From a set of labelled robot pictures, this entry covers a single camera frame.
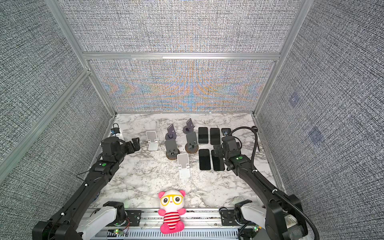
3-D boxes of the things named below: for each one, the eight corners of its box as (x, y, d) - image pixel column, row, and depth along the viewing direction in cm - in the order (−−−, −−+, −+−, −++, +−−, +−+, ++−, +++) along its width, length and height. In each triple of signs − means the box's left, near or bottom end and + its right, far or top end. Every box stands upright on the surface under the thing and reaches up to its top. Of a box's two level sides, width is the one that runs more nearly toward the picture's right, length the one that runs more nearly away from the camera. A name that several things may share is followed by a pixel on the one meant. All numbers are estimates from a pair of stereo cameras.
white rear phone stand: (149, 151, 100) (147, 147, 95) (147, 136, 108) (146, 131, 103) (158, 149, 101) (157, 144, 96) (156, 134, 109) (155, 129, 104)
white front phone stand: (179, 179, 88) (177, 171, 79) (178, 160, 96) (176, 151, 87) (190, 178, 89) (190, 170, 80) (188, 159, 96) (188, 150, 88)
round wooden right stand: (185, 153, 99) (185, 148, 94) (186, 133, 109) (185, 127, 104) (198, 153, 99) (198, 148, 94) (197, 133, 109) (198, 127, 104)
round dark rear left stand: (167, 139, 106) (165, 130, 98) (168, 133, 109) (166, 124, 101) (176, 139, 106) (175, 130, 98) (176, 133, 109) (175, 124, 101)
